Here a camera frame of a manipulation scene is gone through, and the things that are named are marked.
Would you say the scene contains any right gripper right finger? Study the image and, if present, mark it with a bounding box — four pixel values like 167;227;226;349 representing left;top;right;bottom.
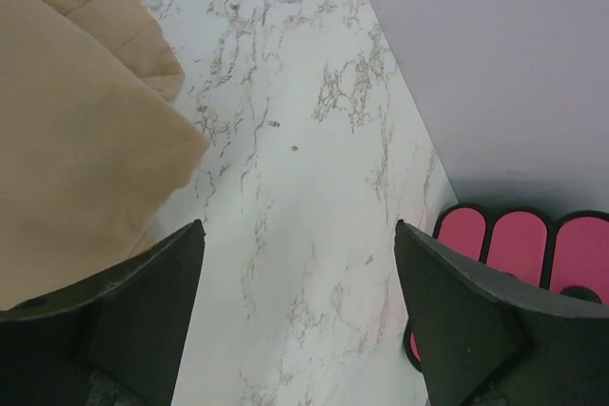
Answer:
394;221;608;405

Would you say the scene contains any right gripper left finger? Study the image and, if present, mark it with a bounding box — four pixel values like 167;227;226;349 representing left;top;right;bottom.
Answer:
1;221;205;405

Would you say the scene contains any tan beige t-shirt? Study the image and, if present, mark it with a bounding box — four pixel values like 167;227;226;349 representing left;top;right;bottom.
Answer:
1;0;208;310

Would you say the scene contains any middle black pink case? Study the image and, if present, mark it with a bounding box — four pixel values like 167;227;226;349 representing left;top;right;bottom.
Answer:
486;208;549;286

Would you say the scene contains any black pink case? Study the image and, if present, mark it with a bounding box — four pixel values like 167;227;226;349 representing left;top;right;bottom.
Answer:
402;203;489;374
486;208;549;286
549;211;608;305

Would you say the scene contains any bottom black pink case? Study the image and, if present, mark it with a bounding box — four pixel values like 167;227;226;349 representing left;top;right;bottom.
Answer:
402;203;489;374

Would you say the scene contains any top black pink case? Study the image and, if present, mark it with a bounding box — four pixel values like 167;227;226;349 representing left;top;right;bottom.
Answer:
549;211;608;305

